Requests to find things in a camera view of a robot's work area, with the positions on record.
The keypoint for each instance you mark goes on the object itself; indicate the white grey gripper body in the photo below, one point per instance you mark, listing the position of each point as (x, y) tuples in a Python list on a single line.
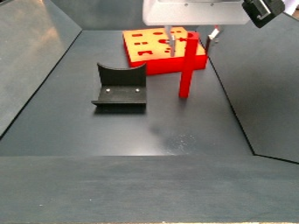
[(194, 12)]

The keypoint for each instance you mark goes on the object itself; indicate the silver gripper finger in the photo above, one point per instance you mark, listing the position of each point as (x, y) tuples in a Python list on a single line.
[(212, 37), (172, 39)]

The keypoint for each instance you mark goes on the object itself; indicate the tall red arch peg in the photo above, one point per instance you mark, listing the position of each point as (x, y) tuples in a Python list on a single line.
[(189, 63)]

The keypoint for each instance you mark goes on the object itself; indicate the red shape sorting board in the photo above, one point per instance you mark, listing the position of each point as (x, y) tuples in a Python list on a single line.
[(148, 48)]

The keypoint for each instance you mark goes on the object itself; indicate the black curved holder bracket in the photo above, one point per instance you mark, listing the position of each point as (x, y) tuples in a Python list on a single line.
[(122, 86)]

